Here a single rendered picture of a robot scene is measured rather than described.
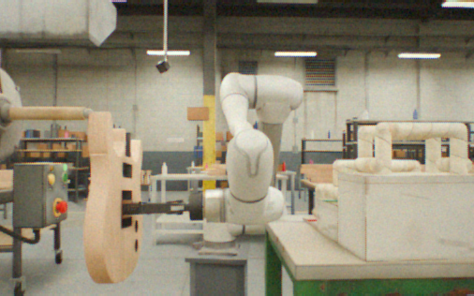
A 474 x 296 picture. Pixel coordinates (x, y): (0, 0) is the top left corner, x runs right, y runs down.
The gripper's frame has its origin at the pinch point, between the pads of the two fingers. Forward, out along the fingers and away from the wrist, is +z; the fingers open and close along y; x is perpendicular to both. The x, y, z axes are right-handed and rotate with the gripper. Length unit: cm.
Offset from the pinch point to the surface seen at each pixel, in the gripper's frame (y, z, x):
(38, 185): 12.8, 31.2, 7.4
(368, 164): -23, -56, 9
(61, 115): -9.5, 14.2, 23.5
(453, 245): -24, -72, -9
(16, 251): 193, 145, -39
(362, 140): -17, -58, 14
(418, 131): -26, -66, 15
